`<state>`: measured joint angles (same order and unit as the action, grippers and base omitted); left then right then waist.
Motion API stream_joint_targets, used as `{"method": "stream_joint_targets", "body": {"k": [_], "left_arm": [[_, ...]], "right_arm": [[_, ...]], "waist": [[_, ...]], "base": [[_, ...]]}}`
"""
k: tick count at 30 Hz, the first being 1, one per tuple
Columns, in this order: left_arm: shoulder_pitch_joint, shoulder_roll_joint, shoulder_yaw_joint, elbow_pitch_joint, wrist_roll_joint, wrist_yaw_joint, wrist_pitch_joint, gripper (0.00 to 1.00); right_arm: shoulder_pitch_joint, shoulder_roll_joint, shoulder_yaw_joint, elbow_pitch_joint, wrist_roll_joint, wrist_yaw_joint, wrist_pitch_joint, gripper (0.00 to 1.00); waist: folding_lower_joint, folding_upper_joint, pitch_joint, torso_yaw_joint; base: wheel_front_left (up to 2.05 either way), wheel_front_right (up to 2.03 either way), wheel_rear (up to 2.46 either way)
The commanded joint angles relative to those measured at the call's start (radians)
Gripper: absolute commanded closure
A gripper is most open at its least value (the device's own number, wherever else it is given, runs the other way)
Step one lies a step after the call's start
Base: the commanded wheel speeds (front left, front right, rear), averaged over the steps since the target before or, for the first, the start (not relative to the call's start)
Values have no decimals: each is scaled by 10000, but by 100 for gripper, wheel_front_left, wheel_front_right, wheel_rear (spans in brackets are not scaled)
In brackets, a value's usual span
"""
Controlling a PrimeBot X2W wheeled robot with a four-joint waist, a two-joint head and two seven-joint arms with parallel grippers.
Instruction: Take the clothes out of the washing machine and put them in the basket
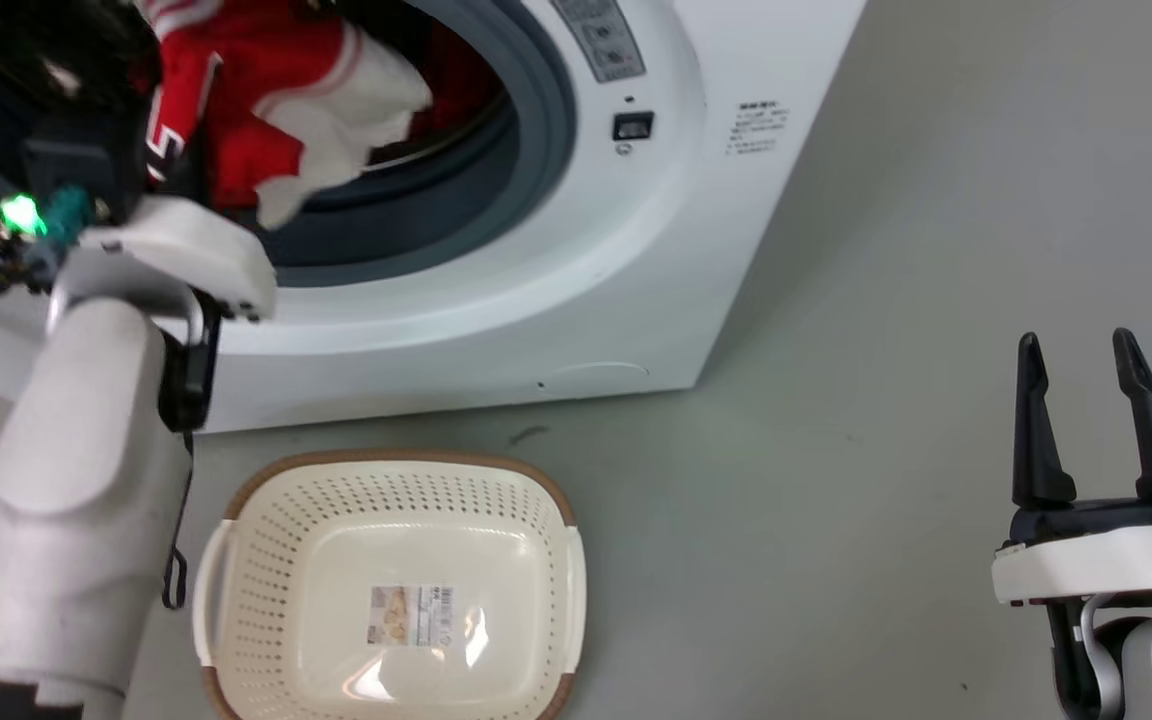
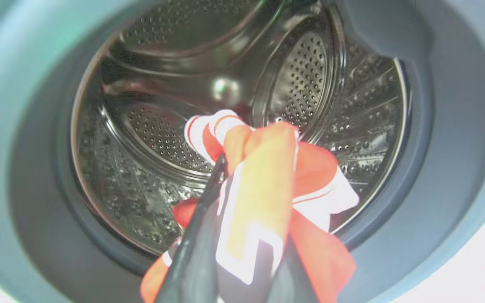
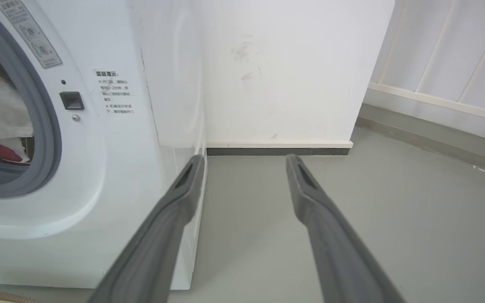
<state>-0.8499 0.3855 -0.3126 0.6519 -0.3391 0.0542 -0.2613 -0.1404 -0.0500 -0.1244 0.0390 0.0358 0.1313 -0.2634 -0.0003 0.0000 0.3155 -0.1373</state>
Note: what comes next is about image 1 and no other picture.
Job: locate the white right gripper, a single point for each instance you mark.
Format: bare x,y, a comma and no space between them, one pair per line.
1106,555

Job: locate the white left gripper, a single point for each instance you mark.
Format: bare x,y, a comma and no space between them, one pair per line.
186,250

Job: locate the red and white garment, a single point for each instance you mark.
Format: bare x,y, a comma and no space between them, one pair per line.
266,70

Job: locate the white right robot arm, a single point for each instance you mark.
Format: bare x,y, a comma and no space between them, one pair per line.
1146,665

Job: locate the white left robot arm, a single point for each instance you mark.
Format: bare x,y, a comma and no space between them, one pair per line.
66,480

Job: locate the white front-loading washing machine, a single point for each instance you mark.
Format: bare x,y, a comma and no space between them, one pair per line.
576,280

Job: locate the cream perforated plastic laundry basket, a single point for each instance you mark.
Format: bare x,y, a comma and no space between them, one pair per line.
396,550

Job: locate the small text warning sticker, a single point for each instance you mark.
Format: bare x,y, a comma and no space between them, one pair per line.
757,127

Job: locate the grey printed washer label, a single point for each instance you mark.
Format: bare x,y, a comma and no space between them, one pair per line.
601,38

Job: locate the black door latch socket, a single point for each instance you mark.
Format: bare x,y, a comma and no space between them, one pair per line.
633,126

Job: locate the printed sticker label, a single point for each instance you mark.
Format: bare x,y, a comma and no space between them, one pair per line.
412,615

